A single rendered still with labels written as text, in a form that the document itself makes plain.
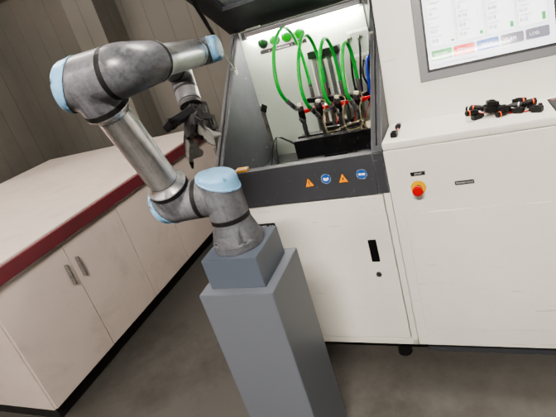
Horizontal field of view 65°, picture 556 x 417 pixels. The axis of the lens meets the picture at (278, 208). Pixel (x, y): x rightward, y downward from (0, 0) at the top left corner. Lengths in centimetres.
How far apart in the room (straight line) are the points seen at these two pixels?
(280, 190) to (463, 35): 86
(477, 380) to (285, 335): 94
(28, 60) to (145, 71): 415
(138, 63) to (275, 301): 69
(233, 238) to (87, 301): 145
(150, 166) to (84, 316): 150
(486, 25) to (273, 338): 126
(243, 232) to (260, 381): 50
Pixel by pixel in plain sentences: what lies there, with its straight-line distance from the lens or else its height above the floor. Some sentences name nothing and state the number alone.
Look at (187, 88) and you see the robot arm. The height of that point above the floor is 134.
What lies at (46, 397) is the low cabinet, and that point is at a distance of 249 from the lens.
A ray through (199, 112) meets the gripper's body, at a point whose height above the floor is 126.
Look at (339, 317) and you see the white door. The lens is 202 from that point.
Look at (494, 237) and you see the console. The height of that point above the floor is 58.
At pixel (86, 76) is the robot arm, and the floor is 146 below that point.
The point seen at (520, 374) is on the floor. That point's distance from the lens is 202.
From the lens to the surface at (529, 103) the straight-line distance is 165.
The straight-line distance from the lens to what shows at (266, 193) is 177.
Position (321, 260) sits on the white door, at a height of 52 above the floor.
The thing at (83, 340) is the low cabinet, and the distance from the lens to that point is 256.
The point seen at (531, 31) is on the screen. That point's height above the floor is 120.
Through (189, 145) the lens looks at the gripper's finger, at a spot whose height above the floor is 118.
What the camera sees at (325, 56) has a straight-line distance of 209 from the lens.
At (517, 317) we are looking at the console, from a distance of 192.
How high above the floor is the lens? 146
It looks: 22 degrees down
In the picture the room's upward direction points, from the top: 17 degrees counter-clockwise
